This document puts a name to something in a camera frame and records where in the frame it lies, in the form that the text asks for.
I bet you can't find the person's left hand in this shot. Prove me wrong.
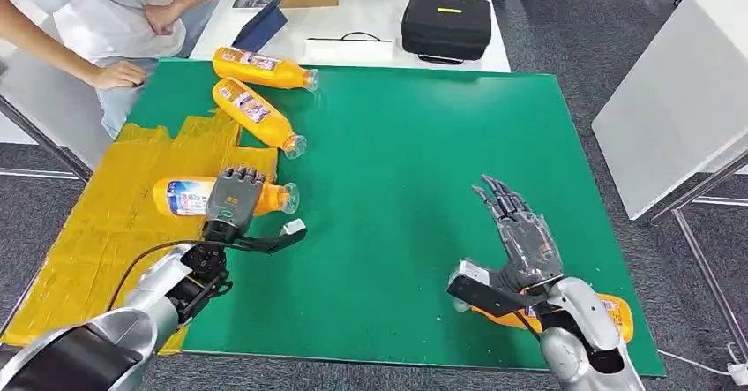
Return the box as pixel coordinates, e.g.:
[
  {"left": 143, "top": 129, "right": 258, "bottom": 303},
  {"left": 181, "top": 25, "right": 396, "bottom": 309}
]
[{"left": 143, "top": 1, "right": 186, "bottom": 37}]

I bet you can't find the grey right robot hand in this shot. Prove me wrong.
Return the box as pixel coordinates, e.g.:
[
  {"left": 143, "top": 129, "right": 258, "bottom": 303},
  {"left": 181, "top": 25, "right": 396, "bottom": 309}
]
[{"left": 471, "top": 173, "right": 565, "bottom": 294}]

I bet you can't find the white table with metal legs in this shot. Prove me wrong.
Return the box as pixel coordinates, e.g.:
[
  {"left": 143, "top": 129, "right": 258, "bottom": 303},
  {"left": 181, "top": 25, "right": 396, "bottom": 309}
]
[{"left": 591, "top": 0, "right": 748, "bottom": 367}]

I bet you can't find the orange drink bottle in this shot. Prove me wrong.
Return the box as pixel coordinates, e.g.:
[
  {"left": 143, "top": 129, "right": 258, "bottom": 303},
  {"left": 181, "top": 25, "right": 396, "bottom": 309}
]
[
  {"left": 153, "top": 177, "right": 301, "bottom": 219},
  {"left": 211, "top": 46, "right": 321, "bottom": 93},
  {"left": 467, "top": 293, "right": 636, "bottom": 345},
  {"left": 211, "top": 76, "right": 309, "bottom": 161}
]

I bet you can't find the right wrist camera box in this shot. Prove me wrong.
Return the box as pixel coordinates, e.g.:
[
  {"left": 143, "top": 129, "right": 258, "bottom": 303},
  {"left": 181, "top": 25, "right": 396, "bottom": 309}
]
[{"left": 446, "top": 259, "right": 542, "bottom": 320}]

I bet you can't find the black carry case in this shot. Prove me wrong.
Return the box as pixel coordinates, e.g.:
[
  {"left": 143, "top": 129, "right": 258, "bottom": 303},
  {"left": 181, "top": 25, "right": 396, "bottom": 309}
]
[{"left": 400, "top": 0, "right": 493, "bottom": 66}]

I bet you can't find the yellow sheet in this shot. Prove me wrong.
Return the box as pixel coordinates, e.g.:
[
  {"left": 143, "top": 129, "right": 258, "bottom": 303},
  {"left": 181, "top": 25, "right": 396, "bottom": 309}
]
[{"left": 0, "top": 109, "right": 281, "bottom": 357}]

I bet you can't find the white table with dark leg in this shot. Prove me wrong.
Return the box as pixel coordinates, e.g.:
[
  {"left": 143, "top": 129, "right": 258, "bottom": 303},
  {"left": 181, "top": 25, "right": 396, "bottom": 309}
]
[{"left": 0, "top": 0, "right": 113, "bottom": 183}]

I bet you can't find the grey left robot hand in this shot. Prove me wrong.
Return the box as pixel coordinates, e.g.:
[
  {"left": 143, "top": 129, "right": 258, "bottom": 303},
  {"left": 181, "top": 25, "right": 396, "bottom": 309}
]
[{"left": 202, "top": 165, "right": 267, "bottom": 244}]

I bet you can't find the white cable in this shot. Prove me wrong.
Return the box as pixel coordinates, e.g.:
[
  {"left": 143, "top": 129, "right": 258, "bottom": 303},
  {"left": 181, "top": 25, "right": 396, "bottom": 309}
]
[{"left": 658, "top": 341, "right": 748, "bottom": 387}]

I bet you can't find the person's right hand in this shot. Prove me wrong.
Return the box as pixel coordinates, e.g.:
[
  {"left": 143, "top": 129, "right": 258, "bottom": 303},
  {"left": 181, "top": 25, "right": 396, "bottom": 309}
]
[{"left": 92, "top": 60, "right": 148, "bottom": 92}]

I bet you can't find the black cable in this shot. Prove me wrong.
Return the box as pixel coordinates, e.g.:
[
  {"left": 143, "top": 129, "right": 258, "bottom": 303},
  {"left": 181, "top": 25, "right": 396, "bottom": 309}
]
[{"left": 306, "top": 30, "right": 393, "bottom": 44}]

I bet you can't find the person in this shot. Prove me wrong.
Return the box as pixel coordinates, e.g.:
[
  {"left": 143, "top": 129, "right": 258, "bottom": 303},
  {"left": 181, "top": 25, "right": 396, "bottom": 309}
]
[{"left": 0, "top": 0, "right": 251, "bottom": 141}]

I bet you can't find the white desk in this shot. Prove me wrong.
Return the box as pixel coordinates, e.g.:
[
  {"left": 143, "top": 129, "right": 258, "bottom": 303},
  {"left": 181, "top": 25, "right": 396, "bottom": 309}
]
[{"left": 189, "top": 0, "right": 513, "bottom": 74}]

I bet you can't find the dark blue tablet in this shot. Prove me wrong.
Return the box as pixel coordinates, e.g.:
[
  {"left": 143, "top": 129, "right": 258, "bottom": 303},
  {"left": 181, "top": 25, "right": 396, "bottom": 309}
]
[{"left": 231, "top": 0, "right": 290, "bottom": 55}]

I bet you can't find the green mat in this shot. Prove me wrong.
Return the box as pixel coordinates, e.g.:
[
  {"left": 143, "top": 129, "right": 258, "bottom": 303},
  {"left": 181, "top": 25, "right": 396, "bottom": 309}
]
[{"left": 124, "top": 58, "right": 668, "bottom": 379}]

